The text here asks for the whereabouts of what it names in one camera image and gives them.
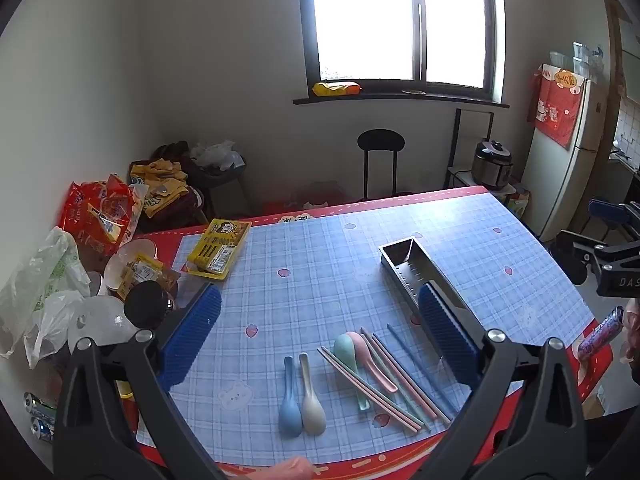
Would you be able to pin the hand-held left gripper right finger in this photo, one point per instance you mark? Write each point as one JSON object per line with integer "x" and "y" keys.
{"x": 445, "y": 330}

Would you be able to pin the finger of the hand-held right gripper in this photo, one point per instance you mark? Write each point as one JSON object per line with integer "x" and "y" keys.
{"x": 585, "y": 246}
{"x": 607, "y": 209}

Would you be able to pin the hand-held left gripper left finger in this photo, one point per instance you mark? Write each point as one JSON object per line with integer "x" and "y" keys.
{"x": 192, "y": 335}

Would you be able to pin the blue chopstick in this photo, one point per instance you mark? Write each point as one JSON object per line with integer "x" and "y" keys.
{"x": 420, "y": 367}
{"x": 425, "y": 366}

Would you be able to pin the metal utensil tray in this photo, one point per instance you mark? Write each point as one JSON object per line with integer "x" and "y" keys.
{"x": 405, "y": 265}

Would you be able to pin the pink spoon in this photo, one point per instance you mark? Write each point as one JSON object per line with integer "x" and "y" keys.
{"x": 367, "y": 355}

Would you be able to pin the green spoon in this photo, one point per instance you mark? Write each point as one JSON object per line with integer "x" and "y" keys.
{"x": 347, "y": 352}

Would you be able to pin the blue spoon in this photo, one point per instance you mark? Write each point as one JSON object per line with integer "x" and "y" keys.
{"x": 290, "y": 410}

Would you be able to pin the beige spoon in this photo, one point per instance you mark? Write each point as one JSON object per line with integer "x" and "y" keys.
{"x": 312, "y": 410}

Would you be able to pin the person's right hand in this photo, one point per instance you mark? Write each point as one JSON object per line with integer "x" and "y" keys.
{"x": 632, "y": 335}

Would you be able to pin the person's left hand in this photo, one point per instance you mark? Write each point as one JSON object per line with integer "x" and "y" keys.
{"x": 292, "y": 470}

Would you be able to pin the white refrigerator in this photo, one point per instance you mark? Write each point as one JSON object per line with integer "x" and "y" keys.
{"x": 565, "y": 185}

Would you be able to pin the red label snack jar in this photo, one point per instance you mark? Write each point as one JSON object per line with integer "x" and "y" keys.
{"x": 147, "y": 302}

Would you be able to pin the purple candy tube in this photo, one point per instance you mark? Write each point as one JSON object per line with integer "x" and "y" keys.
{"x": 600, "y": 334}

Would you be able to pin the yellow snack tray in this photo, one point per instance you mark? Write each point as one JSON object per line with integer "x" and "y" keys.
{"x": 220, "y": 247}

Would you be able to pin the white paper bowl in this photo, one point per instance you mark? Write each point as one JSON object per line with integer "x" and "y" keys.
{"x": 125, "y": 255}

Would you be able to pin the red printed cloth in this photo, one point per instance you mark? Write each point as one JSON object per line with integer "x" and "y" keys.
{"x": 555, "y": 105}

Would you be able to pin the rice cooker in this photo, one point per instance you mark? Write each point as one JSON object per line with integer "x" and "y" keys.
{"x": 492, "y": 165}

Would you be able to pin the dark cluttered chair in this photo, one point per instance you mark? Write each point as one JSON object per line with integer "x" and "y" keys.
{"x": 215, "y": 195}

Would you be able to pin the black metal shelf rack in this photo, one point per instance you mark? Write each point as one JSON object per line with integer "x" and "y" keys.
{"x": 462, "y": 160}

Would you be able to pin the blue plaid table mat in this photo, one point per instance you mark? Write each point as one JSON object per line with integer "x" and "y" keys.
{"x": 310, "y": 240}

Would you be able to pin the yellow clothes pile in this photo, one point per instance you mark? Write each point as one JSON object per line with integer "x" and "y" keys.
{"x": 160, "y": 185}

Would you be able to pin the clear storage containers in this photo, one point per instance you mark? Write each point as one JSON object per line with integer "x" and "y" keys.
{"x": 575, "y": 57}

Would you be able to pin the red snack bag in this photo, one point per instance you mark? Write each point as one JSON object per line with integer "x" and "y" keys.
{"x": 92, "y": 215}

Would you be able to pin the white plastic bag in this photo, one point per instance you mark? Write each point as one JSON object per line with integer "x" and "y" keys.
{"x": 45, "y": 280}

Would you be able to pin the drink can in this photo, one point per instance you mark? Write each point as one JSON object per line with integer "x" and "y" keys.
{"x": 41, "y": 427}
{"x": 40, "y": 402}

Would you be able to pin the clear plastic bag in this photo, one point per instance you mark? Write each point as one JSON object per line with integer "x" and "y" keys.
{"x": 217, "y": 154}

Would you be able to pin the black round stool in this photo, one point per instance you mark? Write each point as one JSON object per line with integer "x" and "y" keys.
{"x": 381, "y": 142}

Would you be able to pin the yellow orange snack packet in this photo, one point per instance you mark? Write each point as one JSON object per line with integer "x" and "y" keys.
{"x": 336, "y": 89}

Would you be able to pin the window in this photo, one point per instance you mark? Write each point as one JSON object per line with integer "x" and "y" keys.
{"x": 400, "y": 20}

